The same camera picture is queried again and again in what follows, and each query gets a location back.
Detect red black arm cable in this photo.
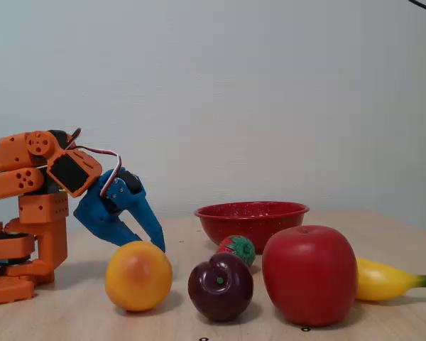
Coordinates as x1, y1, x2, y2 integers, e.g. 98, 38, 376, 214
66, 127, 83, 149

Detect white red black servo cable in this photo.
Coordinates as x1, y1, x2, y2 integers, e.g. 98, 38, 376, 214
73, 144, 124, 197

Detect dark purple toy plum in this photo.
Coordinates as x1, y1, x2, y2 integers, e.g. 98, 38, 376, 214
187, 251, 255, 323

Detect red toy strawberry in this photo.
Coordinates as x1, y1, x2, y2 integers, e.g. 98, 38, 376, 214
217, 234, 256, 267

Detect yellow orange toy peach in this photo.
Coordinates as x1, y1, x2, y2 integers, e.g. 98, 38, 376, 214
104, 240, 174, 313

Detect red speckled enamel bowl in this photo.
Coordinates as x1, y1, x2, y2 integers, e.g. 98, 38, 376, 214
194, 201, 310, 254

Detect red toy apple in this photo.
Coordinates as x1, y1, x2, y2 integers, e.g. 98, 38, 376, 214
261, 224, 359, 327

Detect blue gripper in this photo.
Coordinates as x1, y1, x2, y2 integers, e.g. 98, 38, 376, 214
72, 167, 167, 254

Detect yellow toy banana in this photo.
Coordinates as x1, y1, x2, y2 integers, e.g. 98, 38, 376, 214
354, 256, 426, 302

